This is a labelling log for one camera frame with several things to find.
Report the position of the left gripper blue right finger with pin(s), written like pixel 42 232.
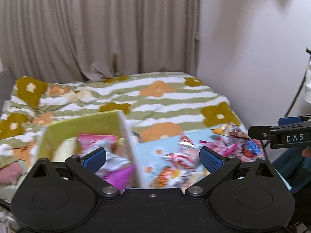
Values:
pixel 211 160

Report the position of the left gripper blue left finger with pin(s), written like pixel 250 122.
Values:
pixel 94 160

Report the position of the pink white snack bag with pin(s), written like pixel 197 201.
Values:
pixel 220 146

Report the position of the blue red candy bag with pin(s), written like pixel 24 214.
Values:
pixel 249 148

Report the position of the pale green snack bag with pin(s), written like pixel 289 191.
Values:
pixel 65 150

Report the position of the pink snack bag in box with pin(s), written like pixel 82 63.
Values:
pixel 88 142

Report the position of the silver white snack bag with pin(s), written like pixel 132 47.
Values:
pixel 113 163

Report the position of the red white snack bag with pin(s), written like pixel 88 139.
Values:
pixel 187 156

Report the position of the purple snack bag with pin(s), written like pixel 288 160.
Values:
pixel 120 178

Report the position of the green cardboard box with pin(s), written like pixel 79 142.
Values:
pixel 105 123

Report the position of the grey bed headboard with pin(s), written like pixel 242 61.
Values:
pixel 6 87

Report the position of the beige curtain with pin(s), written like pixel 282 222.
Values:
pixel 76 40

